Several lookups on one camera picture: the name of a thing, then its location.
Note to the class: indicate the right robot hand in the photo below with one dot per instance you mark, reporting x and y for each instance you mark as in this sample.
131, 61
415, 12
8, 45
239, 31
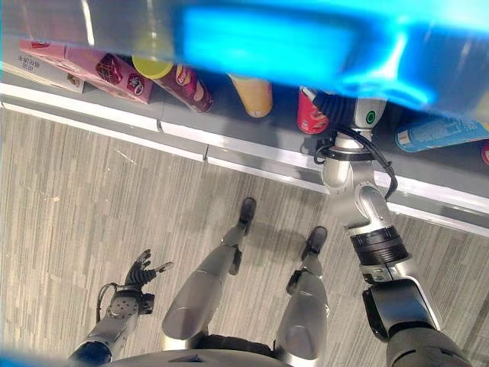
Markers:
336, 109

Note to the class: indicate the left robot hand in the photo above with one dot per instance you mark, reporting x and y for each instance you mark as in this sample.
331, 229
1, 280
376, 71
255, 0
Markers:
139, 275

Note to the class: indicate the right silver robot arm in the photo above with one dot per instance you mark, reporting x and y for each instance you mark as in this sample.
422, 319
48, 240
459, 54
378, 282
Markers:
376, 214

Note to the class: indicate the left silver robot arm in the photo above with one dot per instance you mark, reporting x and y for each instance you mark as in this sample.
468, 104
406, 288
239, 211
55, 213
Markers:
118, 317

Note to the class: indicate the left silver robot leg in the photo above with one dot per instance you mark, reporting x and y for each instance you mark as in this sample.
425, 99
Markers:
202, 290

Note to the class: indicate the silver robot leg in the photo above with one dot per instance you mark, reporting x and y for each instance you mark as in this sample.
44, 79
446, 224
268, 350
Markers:
202, 290
305, 306

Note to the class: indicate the blue plastic basket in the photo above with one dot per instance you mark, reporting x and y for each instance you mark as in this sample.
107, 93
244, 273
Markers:
290, 42

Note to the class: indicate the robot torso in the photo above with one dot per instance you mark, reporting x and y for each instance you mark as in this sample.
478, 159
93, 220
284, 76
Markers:
198, 355

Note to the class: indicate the blue chips can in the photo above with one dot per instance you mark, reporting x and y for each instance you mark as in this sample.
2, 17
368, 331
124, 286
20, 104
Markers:
435, 134

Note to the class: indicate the maroon chips can yellow lid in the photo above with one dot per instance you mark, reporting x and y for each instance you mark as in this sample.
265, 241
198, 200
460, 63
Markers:
187, 86

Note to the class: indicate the red can with white rim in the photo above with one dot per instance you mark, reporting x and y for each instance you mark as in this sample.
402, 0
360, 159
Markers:
486, 153

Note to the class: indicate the right silver robot leg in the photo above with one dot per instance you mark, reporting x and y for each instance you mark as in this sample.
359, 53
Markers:
305, 306

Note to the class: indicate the pink snack box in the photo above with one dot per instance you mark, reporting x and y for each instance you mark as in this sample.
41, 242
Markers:
114, 74

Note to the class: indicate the white and pink box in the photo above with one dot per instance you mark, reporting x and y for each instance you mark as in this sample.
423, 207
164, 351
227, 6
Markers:
46, 63

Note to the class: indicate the grey metal shelf board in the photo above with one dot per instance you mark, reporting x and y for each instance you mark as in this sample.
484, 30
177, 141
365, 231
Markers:
57, 19

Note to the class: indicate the grey shelf with white rail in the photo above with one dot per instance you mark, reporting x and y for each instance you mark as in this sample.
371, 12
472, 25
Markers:
237, 132

